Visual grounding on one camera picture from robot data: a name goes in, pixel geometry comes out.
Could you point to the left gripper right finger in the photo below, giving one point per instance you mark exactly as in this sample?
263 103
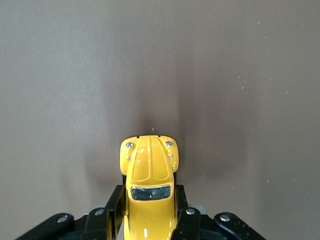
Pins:
188 225

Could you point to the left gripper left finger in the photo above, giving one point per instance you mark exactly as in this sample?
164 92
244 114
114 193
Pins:
107 225

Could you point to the yellow beetle toy car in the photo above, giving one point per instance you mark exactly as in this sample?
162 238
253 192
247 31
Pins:
150 165

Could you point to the brown table cover sheet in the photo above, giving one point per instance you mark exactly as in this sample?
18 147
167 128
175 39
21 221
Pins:
75 75

